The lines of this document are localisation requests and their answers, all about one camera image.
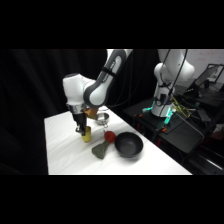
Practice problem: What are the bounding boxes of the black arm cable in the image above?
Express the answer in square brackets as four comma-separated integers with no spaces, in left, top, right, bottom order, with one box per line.
[105,49,136,109]

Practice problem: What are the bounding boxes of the red plush toy green leaves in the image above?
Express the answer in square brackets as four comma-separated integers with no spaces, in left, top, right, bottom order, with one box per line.
[91,130,117,160]

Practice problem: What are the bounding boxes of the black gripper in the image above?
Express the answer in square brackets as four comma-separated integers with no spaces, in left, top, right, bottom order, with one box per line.
[71,111,89,136]

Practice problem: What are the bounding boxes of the steel saucepan with wire handle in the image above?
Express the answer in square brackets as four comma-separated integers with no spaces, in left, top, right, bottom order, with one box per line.
[95,112,111,129]

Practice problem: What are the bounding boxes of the black bowl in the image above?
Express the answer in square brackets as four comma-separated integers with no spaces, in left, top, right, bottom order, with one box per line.
[114,131,145,159]

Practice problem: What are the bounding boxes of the black hanging cable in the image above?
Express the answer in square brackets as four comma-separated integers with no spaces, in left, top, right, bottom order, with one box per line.
[159,49,190,101]

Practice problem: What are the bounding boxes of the black curtain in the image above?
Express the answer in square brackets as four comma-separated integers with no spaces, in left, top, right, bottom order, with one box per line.
[0,49,161,176]

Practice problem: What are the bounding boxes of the tan wrist camera box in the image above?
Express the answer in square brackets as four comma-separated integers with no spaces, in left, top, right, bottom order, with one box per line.
[83,105,100,119]

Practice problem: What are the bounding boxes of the black robot stand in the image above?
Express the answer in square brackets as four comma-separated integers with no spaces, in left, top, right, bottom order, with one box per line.
[123,97,206,155]

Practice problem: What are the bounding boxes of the yellow cable bundle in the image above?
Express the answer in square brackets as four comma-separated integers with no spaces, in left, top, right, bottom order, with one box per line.
[172,98,193,120]

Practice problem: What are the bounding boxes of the green light on stand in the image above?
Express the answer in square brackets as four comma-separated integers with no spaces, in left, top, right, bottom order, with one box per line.
[142,101,177,130]

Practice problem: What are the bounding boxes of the dark monitor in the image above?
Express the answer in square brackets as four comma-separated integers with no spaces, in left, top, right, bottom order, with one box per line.
[194,63,224,90]

